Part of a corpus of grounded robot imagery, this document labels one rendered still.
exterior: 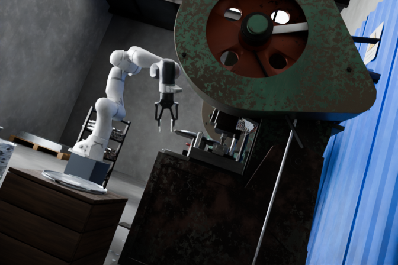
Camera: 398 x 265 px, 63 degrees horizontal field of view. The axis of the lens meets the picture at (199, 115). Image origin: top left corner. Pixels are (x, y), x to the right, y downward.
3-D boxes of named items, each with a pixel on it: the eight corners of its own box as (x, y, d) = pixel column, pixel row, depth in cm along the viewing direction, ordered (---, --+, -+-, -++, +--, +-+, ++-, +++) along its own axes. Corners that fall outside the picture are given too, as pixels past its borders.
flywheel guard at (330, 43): (150, 80, 157) (204, -60, 172) (161, 96, 185) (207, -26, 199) (365, 148, 143) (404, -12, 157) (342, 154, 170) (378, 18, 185)
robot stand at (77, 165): (41, 224, 190) (71, 152, 198) (60, 222, 207) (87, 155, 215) (66, 235, 186) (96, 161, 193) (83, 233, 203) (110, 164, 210)
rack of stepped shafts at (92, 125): (83, 187, 380) (113, 113, 397) (58, 176, 402) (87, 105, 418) (106, 191, 418) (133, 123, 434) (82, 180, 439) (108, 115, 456)
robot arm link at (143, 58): (132, 48, 198) (156, 65, 176) (159, 48, 208) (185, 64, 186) (131, 65, 202) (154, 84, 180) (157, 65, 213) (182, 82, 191)
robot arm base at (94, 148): (63, 148, 200) (71, 127, 202) (79, 153, 217) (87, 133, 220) (93, 160, 194) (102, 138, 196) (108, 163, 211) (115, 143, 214)
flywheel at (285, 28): (176, -33, 163) (321, -52, 159) (182, -10, 183) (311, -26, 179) (188, 104, 148) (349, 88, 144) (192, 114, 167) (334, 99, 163)
